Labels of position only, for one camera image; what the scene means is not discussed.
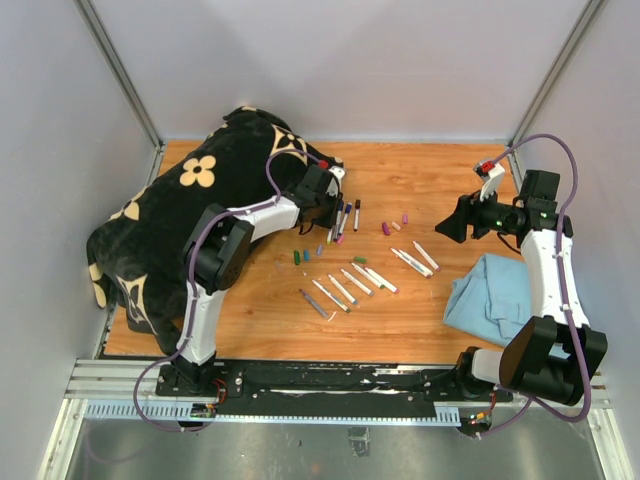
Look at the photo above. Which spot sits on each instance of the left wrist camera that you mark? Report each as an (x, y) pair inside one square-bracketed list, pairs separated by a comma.
[(335, 185)]

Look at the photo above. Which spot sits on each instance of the green cap white marker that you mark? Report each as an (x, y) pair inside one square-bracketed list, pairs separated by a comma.
[(368, 276)]

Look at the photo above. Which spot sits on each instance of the light blue marker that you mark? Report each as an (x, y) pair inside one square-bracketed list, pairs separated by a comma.
[(342, 289)]

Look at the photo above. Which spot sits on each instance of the purple marker grey body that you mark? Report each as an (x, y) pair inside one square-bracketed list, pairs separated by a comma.
[(307, 297)]

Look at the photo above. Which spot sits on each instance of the blue cap whiteboard marker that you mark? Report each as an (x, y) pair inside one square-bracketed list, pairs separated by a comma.
[(344, 218)]

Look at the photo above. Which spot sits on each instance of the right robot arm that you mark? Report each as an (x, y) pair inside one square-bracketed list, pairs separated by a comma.
[(556, 353)]

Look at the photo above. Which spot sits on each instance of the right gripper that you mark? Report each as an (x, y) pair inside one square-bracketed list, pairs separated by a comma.
[(468, 211)]

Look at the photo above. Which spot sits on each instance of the light blue cloth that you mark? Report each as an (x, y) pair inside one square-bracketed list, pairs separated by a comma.
[(492, 302)]

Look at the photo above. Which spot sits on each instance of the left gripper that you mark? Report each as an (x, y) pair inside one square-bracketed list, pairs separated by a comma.
[(330, 220)]

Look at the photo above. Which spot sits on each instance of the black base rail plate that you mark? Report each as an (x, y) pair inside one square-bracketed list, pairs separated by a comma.
[(320, 383)]

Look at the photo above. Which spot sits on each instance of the black floral plush blanket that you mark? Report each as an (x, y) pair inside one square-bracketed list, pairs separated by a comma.
[(135, 257)]

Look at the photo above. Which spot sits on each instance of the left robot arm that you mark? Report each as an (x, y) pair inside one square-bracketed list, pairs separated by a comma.
[(220, 245)]

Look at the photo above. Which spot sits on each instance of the magenta cap marker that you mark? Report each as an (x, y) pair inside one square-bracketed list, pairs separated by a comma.
[(426, 272)]

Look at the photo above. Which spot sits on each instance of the slotted cable duct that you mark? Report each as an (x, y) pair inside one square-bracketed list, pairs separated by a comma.
[(296, 411)]

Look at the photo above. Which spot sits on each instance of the black cap whiteboard marker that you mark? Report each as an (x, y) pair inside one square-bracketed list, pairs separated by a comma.
[(357, 208)]

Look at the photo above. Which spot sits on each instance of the dark blue marker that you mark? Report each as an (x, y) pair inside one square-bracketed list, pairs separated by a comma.
[(336, 227)]

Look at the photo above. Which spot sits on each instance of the lavender cap marker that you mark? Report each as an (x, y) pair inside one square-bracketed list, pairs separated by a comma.
[(357, 282)]

